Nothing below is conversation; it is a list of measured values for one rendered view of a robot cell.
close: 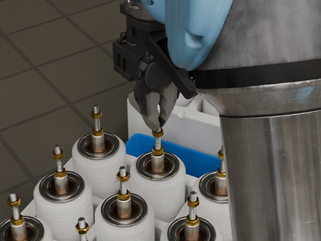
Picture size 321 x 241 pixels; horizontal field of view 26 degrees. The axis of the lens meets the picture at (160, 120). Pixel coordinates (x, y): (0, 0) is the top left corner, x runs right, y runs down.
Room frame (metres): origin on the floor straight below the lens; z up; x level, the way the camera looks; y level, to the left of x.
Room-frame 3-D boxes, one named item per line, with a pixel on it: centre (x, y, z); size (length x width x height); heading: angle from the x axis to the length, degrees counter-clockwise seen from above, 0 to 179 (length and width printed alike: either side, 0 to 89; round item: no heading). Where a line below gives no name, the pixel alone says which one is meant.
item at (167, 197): (0.89, 0.00, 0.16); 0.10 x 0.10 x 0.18
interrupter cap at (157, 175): (0.89, 0.00, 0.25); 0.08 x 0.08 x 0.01
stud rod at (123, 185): (0.78, 0.06, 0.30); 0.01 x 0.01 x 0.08
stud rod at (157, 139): (0.89, 0.00, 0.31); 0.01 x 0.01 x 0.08
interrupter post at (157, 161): (0.89, 0.00, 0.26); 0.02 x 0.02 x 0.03
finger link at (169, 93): (0.92, 0.00, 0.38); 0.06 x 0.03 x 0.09; 42
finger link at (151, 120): (0.89, 0.03, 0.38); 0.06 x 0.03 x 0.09; 42
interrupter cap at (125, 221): (0.78, 0.06, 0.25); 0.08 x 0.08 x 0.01
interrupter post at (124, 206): (0.78, 0.06, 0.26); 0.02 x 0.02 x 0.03
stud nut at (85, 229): (0.68, 0.11, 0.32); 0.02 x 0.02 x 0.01; 5
